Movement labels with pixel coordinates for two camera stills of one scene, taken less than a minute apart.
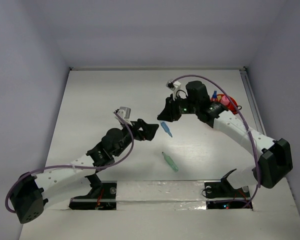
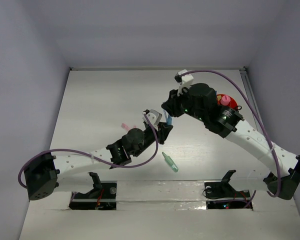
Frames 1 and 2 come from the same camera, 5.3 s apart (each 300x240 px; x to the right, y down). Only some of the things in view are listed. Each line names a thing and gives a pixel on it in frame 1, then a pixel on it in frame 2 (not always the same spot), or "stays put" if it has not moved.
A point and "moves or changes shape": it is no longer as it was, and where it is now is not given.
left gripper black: (147, 132) to (162, 132)
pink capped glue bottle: (224, 100) stays put
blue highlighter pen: (166, 129) moves or changes shape
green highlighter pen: (170, 162) stays put
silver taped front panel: (162, 195) stays put
